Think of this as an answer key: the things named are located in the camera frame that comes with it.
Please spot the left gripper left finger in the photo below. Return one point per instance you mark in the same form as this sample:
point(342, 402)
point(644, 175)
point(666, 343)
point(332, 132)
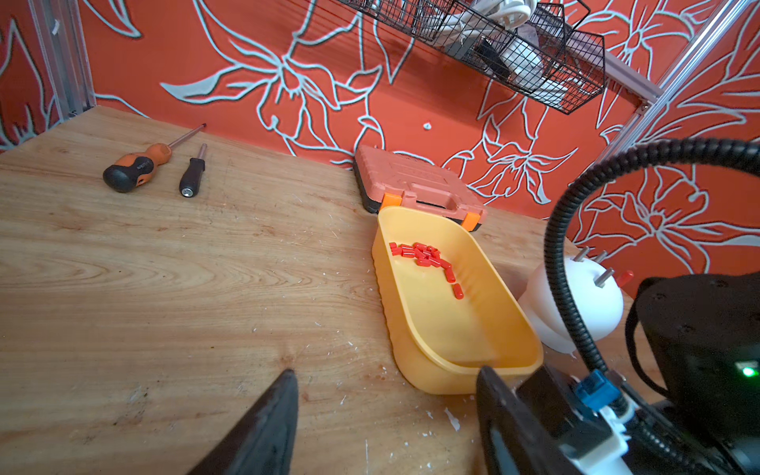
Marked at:
point(263, 440)

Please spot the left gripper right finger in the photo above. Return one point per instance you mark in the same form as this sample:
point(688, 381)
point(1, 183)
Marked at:
point(513, 440)

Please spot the red screw protection sleeve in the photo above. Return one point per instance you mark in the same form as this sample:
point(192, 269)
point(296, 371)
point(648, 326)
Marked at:
point(624, 278)

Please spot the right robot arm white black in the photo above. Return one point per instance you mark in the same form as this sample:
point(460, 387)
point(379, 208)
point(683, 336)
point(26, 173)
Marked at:
point(703, 330)

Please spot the white dome screw fixture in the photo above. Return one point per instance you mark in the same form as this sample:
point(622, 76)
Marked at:
point(601, 307)

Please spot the metal screw front left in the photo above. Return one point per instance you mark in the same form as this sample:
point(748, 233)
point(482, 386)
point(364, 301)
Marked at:
point(601, 280)

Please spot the metal screw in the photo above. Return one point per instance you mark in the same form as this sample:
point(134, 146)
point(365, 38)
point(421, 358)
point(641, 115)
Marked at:
point(582, 254)
point(601, 256)
point(601, 280)

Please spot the red sleeves pile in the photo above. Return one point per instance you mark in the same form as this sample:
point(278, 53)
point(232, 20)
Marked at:
point(428, 256)

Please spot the metal screw right back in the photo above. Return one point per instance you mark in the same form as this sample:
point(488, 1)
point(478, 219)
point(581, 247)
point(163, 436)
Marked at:
point(601, 256)

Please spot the yellow plastic tray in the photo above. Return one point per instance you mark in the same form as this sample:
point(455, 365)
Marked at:
point(440, 343)

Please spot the orange tool case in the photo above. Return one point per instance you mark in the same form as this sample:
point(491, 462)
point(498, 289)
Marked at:
point(385, 179)

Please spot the black handled screwdriver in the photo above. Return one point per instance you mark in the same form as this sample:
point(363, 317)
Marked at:
point(189, 185)

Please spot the orange handled screwdriver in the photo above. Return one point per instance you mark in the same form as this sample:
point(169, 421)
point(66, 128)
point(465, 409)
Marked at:
point(138, 168)

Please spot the black wire wall basket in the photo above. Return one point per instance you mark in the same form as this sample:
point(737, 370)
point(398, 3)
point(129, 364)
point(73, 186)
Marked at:
point(476, 33)

